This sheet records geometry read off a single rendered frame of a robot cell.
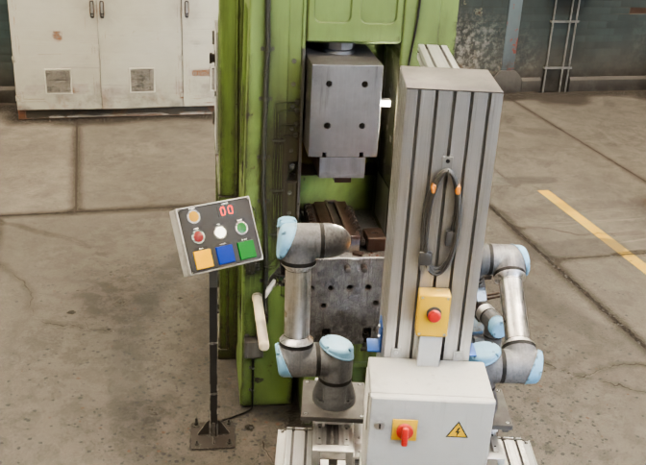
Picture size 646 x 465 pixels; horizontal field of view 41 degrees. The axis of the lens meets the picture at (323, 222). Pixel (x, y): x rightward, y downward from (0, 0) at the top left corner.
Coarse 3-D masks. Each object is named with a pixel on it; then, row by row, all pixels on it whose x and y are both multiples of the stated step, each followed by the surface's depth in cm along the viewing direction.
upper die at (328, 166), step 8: (312, 160) 395; (320, 160) 374; (328, 160) 374; (336, 160) 375; (344, 160) 375; (352, 160) 376; (360, 160) 376; (320, 168) 375; (328, 168) 375; (336, 168) 376; (344, 168) 376; (352, 168) 377; (360, 168) 378; (320, 176) 376; (328, 176) 377; (336, 176) 377; (344, 176) 378; (352, 176) 378; (360, 176) 379
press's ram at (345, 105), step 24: (312, 48) 385; (360, 48) 390; (312, 72) 358; (336, 72) 359; (360, 72) 361; (312, 96) 362; (336, 96) 363; (360, 96) 365; (312, 120) 366; (336, 120) 367; (360, 120) 369; (312, 144) 370; (336, 144) 372; (360, 144) 373
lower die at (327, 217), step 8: (328, 200) 426; (320, 208) 418; (328, 208) 416; (344, 208) 419; (312, 216) 412; (320, 216) 410; (328, 216) 410; (344, 216) 410; (344, 224) 400; (352, 232) 393; (352, 240) 391; (352, 248) 392
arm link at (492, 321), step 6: (486, 312) 338; (492, 312) 337; (480, 318) 341; (486, 318) 336; (492, 318) 334; (498, 318) 333; (486, 324) 335; (492, 324) 332; (498, 324) 331; (486, 330) 336; (492, 330) 331; (498, 330) 332; (492, 336) 335; (498, 336) 333
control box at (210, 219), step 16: (176, 208) 356; (192, 208) 359; (208, 208) 362; (240, 208) 370; (176, 224) 357; (192, 224) 358; (208, 224) 361; (224, 224) 365; (176, 240) 361; (192, 240) 357; (208, 240) 360; (224, 240) 364; (240, 240) 368; (256, 240) 371; (192, 256) 356; (192, 272) 355
